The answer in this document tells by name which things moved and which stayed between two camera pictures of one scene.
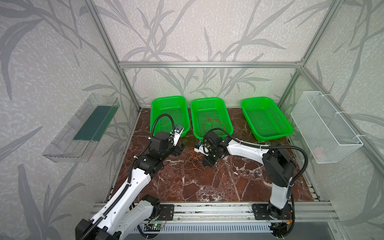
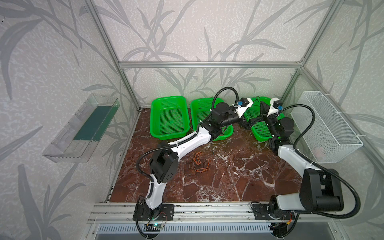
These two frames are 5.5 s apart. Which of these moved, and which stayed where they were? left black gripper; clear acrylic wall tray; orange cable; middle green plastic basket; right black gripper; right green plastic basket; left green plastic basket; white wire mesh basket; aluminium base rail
Moved: orange cable; left black gripper; right black gripper
Stayed: clear acrylic wall tray; aluminium base rail; white wire mesh basket; middle green plastic basket; right green plastic basket; left green plastic basket
